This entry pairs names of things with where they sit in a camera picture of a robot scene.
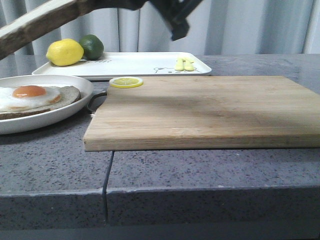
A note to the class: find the wooden cutting board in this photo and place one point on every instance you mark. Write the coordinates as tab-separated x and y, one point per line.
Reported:
206	112

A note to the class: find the yellow lemon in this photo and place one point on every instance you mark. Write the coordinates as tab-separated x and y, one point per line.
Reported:
64	52

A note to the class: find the fried egg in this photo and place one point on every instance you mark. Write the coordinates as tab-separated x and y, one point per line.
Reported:
16	99

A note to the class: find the white bread slice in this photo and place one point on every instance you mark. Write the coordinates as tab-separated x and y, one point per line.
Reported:
40	21

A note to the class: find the bottom bread slice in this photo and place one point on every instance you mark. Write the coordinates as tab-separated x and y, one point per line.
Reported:
69	95

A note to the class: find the yellow-green toy piece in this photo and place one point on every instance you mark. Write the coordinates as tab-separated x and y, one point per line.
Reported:
179	65
188	65

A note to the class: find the green lime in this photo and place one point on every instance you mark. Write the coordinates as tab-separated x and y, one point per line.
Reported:
92	46

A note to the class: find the metal cutting board handle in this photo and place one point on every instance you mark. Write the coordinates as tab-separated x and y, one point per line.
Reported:
95	102

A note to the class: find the white rectangular tray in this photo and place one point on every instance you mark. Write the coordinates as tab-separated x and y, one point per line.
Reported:
118	64

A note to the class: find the yellow-green toy piece left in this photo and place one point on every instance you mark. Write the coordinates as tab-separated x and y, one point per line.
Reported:
179	65

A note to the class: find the lemon slice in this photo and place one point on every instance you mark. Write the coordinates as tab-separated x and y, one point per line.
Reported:
126	82

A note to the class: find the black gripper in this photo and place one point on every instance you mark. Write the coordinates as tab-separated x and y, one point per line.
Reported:
174	11

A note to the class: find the white round plate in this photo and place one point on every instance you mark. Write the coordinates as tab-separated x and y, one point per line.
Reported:
36	121

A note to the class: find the yellow-green toy piece right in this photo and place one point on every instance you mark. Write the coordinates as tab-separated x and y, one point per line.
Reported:
188	65

